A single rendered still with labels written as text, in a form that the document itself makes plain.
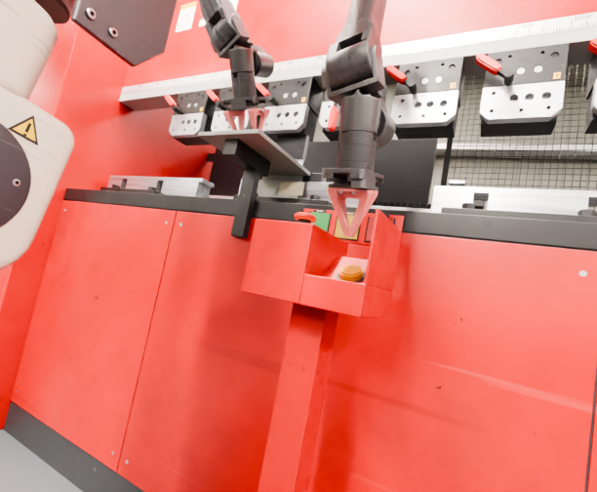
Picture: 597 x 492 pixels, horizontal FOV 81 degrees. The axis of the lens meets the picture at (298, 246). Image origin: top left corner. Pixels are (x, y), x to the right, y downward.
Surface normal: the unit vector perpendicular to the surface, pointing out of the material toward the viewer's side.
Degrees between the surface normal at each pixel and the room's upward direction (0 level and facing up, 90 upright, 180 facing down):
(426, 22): 90
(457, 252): 90
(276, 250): 90
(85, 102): 90
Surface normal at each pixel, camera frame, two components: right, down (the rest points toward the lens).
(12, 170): 0.91, 0.13
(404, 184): -0.45, -0.18
